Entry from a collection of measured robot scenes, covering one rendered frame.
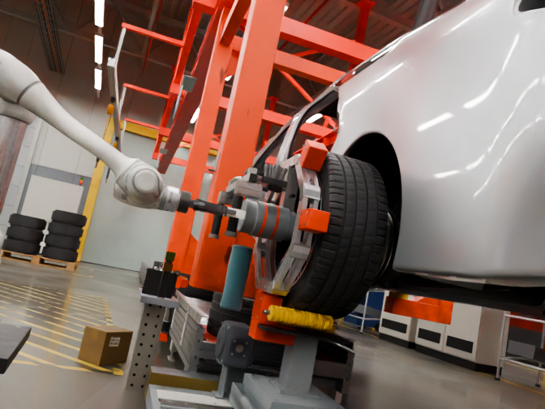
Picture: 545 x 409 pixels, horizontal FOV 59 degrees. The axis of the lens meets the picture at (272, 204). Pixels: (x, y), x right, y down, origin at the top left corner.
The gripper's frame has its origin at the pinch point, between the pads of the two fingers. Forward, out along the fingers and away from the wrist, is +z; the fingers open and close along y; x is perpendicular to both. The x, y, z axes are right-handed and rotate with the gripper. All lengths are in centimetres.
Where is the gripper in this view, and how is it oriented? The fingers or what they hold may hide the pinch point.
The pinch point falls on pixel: (234, 213)
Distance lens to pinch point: 170.0
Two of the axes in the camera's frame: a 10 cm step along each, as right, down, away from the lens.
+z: 9.4, 2.3, 2.6
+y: 2.9, -0.8, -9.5
